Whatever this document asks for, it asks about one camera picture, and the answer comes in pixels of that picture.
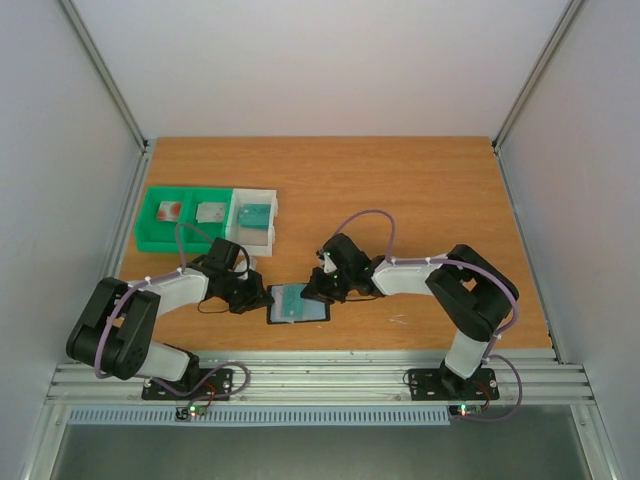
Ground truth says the black leather card holder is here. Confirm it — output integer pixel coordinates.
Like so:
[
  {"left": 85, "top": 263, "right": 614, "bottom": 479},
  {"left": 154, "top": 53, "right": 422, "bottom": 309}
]
[{"left": 266, "top": 283, "right": 331, "bottom": 325}]

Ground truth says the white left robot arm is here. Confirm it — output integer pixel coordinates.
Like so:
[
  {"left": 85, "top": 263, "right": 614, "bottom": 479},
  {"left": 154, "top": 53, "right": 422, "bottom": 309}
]
[{"left": 66, "top": 238, "right": 274, "bottom": 398}]

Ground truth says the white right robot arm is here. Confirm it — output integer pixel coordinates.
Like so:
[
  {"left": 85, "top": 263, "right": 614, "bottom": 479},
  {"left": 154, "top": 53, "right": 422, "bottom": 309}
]
[{"left": 301, "top": 233, "right": 519, "bottom": 398}]

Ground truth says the teal VIP card stack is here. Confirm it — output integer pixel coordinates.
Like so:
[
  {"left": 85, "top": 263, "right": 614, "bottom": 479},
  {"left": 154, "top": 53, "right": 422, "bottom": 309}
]
[{"left": 237, "top": 203, "right": 271, "bottom": 230}]

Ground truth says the grey card with red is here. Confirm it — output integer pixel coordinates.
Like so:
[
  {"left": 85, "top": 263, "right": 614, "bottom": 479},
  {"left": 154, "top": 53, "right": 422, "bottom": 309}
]
[{"left": 195, "top": 202, "right": 228, "bottom": 223}]

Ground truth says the red patterned card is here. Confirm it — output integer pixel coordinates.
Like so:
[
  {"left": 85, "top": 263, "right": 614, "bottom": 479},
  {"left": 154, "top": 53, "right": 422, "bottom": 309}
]
[{"left": 156, "top": 201, "right": 182, "bottom": 222}]

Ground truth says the white plastic bin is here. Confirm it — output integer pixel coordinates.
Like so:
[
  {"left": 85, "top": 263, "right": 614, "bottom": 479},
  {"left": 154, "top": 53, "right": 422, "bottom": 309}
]
[{"left": 225, "top": 188, "right": 278, "bottom": 257}]

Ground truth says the green plastic bin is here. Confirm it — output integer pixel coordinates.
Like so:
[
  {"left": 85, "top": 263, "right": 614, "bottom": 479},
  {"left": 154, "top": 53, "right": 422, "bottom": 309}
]
[{"left": 134, "top": 186, "right": 233, "bottom": 254}]

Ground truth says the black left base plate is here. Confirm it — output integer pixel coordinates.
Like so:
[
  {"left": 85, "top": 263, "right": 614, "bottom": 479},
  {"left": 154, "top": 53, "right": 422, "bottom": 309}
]
[{"left": 141, "top": 368, "right": 234, "bottom": 401}]

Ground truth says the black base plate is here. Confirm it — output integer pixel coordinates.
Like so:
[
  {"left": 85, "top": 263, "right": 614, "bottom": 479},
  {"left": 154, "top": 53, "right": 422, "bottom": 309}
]
[
  {"left": 141, "top": 368, "right": 234, "bottom": 401},
  {"left": 403, "top": 368, "right": 500, "bottom": 401}
]

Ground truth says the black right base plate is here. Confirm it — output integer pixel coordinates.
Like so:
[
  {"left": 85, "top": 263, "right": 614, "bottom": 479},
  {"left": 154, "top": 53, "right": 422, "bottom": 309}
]
[{"left": 403, "top": 368, "right": 500, "bottom": 401}]

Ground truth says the grey slotted cable duct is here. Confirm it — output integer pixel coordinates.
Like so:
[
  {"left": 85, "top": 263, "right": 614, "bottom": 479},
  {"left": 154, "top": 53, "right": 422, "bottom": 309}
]
[{"left": 67, "top": 406, "right": 450, "bottom": 428}]

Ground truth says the grey aluminium frame rail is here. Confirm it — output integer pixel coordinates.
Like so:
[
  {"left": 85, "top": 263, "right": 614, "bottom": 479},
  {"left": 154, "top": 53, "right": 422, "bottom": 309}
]
[{"left": 54, "top": 0, "right": 151, "bottom": 151}]

